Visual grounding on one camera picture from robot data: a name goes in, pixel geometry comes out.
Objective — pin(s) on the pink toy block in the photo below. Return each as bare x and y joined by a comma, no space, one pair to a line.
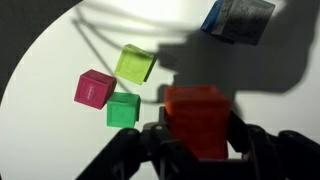
91,90

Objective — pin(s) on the orange toy block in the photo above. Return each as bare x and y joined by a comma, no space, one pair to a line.
200,120

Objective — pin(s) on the green toy block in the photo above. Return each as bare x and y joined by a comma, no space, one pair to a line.
121,111

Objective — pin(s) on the yellow-green toy block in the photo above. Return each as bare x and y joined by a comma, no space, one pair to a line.
133,65

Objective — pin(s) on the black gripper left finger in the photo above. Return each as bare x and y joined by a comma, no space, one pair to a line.
133,153

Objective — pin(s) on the blue cube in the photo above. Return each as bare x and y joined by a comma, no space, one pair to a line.
248,20

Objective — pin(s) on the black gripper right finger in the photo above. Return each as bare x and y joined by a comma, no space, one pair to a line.
283,156

